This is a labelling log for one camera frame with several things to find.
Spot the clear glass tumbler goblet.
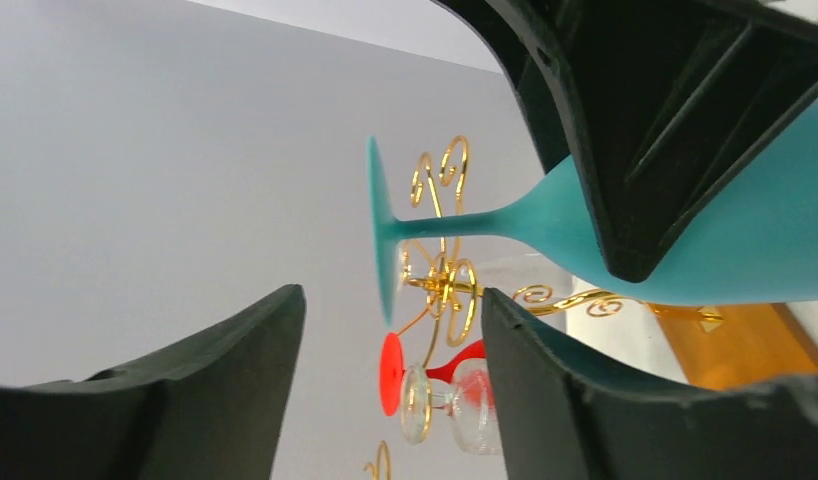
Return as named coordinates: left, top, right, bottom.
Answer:
left=398, top=358, right=503, bottom=455

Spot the gold rectangular wire glass rack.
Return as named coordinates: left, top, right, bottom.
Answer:
left=363, top=440, right=392, bottom=480

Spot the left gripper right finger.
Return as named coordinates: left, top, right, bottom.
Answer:
left=481, top=289, right=818, bottom=480

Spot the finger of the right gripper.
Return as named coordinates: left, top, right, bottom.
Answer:
left=446, top=0, right=818, bottom=283

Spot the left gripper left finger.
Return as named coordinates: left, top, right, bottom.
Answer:
left=0, top=284, right=306, bottom=479

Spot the red plastic goblet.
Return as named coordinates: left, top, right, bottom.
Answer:
left=379, top=333, right=486, bottom=416

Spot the gold tree rack wooden base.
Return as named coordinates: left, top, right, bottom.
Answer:
left=394, top=134, right=818, bottom=392

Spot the teal plastic goblet front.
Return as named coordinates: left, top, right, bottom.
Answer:
left=367, top=99, right=818, bottom=318

